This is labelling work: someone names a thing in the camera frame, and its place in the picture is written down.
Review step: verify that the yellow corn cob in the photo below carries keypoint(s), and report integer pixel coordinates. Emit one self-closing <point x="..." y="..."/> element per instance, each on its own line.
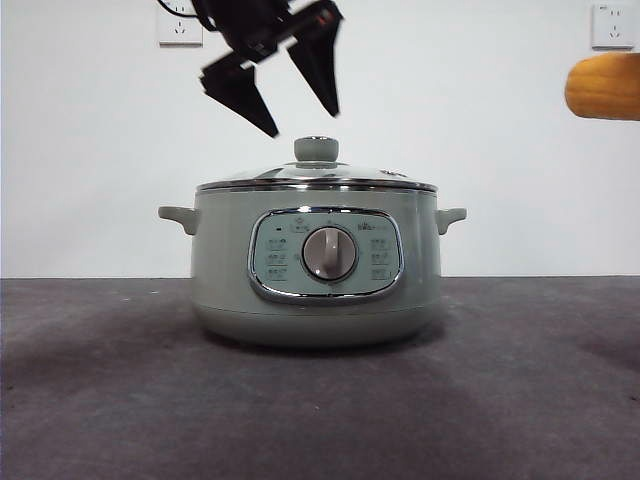
<point x="605" y="87"/>

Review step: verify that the white wall socket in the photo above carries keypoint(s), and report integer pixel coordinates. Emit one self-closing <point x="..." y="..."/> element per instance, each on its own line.
<point x="170" y="36"/>
<point x="612" y="27"/>

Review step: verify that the glass lid with green knob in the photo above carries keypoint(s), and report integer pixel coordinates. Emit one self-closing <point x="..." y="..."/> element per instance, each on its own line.
<point x="316" y="148"/>

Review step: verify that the pale green electric cooking pot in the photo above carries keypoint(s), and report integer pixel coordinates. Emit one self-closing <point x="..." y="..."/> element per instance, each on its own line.
<point x="225" y="260"/>

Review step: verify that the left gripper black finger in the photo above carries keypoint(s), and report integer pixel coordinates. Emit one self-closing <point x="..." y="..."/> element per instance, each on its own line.
<point x="245" y="92"/>
<point x="320" y="65"/>

